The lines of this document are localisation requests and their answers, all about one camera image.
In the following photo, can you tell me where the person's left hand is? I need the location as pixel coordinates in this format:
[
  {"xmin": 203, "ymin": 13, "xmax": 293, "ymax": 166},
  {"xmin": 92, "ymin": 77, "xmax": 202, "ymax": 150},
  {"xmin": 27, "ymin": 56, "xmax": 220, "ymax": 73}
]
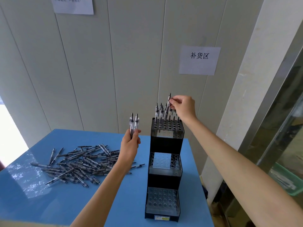
[{"xmin": 116, "ymin": 129, "xmax": 142, "ymax": 173}]

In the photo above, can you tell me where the person's right hand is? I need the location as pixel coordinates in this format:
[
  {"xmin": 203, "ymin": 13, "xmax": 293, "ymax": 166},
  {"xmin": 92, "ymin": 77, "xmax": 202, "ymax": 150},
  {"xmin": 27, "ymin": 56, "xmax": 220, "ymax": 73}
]
[{"xmin": 169, "ymin": 95, "xmax": 197, "ymax": 127}]

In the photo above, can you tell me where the row of black pens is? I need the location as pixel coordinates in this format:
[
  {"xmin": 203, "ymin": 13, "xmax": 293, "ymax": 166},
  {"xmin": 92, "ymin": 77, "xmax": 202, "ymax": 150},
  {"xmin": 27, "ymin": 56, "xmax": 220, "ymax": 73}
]
[{"xmin": 154, "ymin": 102, "xmax": 181, "ymax": 123}]

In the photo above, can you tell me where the black tiered pen display stand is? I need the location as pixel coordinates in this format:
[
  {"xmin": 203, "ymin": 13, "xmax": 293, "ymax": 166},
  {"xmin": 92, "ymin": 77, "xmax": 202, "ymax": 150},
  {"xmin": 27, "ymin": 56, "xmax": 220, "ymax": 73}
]
[{"xmin": 144, "ymin": 117, "xmax": 185, "ymax": 221}]

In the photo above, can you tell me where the pile of black pens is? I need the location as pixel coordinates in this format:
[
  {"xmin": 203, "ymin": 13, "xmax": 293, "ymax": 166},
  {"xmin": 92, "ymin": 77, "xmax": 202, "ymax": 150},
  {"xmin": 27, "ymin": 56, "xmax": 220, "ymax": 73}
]
[{"xmin": 30, "ymin": 143, "xmax": 145, "ymax": 188}]

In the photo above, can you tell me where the person's right forearm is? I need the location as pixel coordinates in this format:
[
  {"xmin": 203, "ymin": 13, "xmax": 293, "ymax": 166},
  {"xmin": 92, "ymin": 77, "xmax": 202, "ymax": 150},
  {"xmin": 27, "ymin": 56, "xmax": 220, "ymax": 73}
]
[{"xmin": 186, "ymin": 115, "xmax": 303, "ymax": 227}]

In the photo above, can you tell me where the person's left forearm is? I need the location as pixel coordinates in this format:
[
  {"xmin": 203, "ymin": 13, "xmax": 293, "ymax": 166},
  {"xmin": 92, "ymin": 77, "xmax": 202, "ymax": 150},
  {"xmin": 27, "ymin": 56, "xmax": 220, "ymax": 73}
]
[{"xmin": 70, "ymin": 163, "xmax": 129, "ymax": 227}]

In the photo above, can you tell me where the white paper sign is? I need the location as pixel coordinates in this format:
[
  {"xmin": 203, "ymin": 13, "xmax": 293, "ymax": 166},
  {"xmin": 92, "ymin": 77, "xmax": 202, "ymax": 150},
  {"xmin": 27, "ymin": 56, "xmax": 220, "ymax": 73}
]
[
  {"xmin": 51, "ymin": 0, "xmax": 94, "ymax": 15},
  {"xmin": 179, "ymin": 45, "xmax": 222, "ymax": 76}
]

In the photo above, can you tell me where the steel framed glass partition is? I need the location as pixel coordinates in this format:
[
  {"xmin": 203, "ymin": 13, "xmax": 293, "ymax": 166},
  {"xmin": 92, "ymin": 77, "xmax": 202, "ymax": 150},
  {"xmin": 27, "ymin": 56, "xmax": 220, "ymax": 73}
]
[{"xmin": 213, "ymin": 26, "xmax": 303, "ymax": 227}]

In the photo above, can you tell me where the blue table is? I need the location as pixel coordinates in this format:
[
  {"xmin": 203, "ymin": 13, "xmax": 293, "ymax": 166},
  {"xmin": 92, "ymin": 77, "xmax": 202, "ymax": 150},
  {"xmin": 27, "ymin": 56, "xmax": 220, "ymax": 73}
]
[{"xmin": 0, "ymin": 129, "xmax": 215, "ymax": 227}]

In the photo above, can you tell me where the dark framed glass door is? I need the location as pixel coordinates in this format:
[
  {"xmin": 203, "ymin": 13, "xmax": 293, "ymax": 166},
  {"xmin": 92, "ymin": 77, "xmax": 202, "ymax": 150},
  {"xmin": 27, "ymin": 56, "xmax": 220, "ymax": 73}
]
[{"xmin": 0, "ymin": 96, "xmax": 29, "ymax": 173}]

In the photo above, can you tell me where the green plastic basket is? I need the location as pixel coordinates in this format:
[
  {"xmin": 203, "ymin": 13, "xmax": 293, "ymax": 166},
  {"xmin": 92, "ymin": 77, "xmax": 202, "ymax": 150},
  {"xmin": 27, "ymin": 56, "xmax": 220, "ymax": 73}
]
[{"xmin": 269, "ymin": 162, "xmax": 303, "ymax": 196}]

